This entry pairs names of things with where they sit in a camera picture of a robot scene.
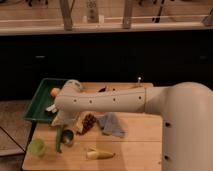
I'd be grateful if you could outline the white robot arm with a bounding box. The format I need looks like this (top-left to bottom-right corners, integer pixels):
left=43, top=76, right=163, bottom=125
left=52, top=80, right=213, bottom=171

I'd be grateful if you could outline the blue folded cloth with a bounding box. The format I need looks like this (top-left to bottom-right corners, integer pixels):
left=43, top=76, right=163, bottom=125
left=97, top=112, right=125, bottom=138

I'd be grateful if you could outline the wooden table frame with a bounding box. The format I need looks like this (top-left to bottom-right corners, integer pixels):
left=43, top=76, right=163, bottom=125
left=0, top=0, right=213, bottom=35

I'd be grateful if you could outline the orange toy carrot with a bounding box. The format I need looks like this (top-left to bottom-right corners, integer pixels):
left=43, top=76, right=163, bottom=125
left=50, top=88, right=60, bottom=98

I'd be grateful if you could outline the brown toy food piece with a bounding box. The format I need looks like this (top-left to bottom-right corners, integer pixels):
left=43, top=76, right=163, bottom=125
left=78, top=114, right=97, bottom=135

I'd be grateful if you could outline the yellow corn cob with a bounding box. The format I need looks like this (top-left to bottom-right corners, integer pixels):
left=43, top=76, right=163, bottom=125
left=86, top=148, right=115, bottom=160

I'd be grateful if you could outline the light green plastic cup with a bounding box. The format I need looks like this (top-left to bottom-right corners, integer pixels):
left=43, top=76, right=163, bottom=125
left=28, top=139, right=46, bottom=157

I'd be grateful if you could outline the green plastic tray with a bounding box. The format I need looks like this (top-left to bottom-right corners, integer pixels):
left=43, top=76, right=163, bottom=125
left=24, top=78, right=66, bottom=124

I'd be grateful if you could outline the green pepper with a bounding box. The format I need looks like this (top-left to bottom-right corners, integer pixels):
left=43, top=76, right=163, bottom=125
left=55, top=125, right=64, bottom=153

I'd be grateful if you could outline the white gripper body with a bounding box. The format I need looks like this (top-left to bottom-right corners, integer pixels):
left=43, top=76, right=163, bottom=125
left=51, top=80, right=83, bottom=126

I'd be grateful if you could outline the small metal cup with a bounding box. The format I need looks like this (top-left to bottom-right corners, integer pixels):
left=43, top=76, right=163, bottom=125
left=61, top=130, right=74, bottom=146

